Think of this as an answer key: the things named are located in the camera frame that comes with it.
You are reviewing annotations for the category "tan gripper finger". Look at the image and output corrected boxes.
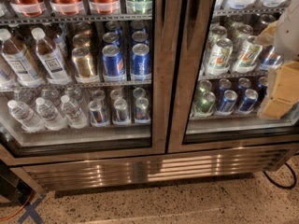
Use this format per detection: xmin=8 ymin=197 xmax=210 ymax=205
xmin=255 ymin=21 xmax=278 ymax=46
xmin=261 ymin=61 xmax=299 ymax=119

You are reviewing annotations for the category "glass fridge door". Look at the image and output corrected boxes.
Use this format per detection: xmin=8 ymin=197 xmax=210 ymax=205
xmin=168 ymin=0 xmax=299 ymax=153
xmin=0 ymin=0 xmax=182 ymax=166

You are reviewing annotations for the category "stainless steel fridge base grille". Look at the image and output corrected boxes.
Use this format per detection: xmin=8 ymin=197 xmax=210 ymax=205
xmin=12 ymin=142 xmax=299 ymax=193

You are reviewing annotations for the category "green white 7up can right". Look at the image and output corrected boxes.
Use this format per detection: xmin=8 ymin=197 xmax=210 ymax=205
xmin=231 ymin=35 xmax=263 ymax=74

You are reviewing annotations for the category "green white 7up can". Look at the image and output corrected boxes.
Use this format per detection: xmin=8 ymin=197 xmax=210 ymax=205
xmin=231 ymin=35 xmax=263 ymax=74
xmin=205 ymin=38 xmax=233 ymax=76

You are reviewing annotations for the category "blue can bottom shelf right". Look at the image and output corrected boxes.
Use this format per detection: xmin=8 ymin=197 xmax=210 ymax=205
xmin=236 ymin=89 xmax=259 ymax=113

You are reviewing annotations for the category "blue can shelf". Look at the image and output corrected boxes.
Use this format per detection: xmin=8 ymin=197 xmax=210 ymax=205
xmin=216 ymin=90 xmax=237 ymax=115
xmin=236 ymin=89 xmax=259 ymax=113

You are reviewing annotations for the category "green white 7up can left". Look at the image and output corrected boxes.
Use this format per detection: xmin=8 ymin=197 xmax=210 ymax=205
xmin=205 ymin=38 xmax=233 ymax=76

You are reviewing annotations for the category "blue can bottom shelf left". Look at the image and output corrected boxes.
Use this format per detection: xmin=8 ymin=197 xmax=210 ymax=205
xmin=216 ymin=90 xmax=237 ymax=115

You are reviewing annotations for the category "green can bottom shelf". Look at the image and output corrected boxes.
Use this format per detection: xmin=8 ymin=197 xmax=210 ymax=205
xmin=193 ymin=91 xmax=216 ymax=117

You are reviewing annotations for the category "blue pepsi can front right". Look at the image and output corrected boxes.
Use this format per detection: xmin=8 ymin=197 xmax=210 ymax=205
xmin=131 ymin=43 xmax=151 ymax=80

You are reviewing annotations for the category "blue pepsi can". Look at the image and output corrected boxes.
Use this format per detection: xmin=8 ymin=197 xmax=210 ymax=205
xmin=131 ymin=43 xmax=151 ymax=80
xmin=102 ymin=45 xmax=126 ymax=82

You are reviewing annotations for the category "small energy drink can right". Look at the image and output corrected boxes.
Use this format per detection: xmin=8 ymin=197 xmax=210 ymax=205
xmin=135 ymin=97 xmax=150 ymax=123

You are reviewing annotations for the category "small energy drink can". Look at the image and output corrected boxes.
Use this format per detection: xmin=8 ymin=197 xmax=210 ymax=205
xmin=135 ymin=97 xmax=150 ymax=123
xmin=113 ymin=98 xmax=131 ymax=124
xmin=88 ymin=100 xmax=109 ymax=127

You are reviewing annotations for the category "blue pepsi can front left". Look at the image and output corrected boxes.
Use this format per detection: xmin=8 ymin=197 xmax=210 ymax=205
xmin=102 ymin=45 xmax=126 ymax=82

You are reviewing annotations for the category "small energy drink can middle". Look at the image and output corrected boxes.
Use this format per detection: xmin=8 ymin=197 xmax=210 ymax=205
xmin=113 ymin=98 xmax=131 ymax=124

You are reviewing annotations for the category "gold soda can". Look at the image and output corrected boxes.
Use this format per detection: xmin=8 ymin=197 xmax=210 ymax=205
xmin=72 ymin=47 xmax=100 ymax=84

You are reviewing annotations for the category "small energy drink can left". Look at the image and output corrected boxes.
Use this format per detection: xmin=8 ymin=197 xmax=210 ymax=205
xmin=88 ymin=100 xmax=109 ymax=127

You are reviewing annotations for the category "water bottle right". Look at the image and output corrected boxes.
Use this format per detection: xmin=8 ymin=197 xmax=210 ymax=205
xmin=61 ymin=95 xmax=88 ymax=129

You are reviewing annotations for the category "water bottle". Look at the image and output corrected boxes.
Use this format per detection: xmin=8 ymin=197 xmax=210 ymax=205
xmin=7 ymin=100 xmax=45 ymax=133
xmin=61 ymin=95 xmax=88 ymax=129
xmin=36 ymin=97 xmax=67 ymax=131

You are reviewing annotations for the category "tea bottle white cap right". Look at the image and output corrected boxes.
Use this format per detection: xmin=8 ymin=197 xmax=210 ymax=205
xmin=31 ymin=27 xmax=71 ymax=85

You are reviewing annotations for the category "tea bottle white cap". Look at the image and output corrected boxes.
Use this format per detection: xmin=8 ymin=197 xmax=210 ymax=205
xmin=31 ymin=27 xmax=71 ymax=85
xmin=0 ymin=28 xmax=44 ymax=88

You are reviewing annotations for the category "water bottle middle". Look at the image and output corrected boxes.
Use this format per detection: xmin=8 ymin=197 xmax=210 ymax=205
xmin=36 ymin=97 xmax=67 ymax=131

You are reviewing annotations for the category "tea bottle white cap left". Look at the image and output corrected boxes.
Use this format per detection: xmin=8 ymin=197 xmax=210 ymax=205
xmin=0 ymin=28 xmax=44 ymax=88

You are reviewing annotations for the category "water bottle left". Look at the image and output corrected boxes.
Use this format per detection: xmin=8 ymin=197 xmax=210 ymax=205
xmin=7 ymin=100 xmax=45 ymax=133

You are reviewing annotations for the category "black power cable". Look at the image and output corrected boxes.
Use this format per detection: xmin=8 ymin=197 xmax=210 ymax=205
xmin=262 ymin=154 xmax=299 ymax=190

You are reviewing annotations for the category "orange cable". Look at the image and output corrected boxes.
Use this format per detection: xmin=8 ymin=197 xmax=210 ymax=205
xmin=0 ymin=189 xmax=36 ymax=222

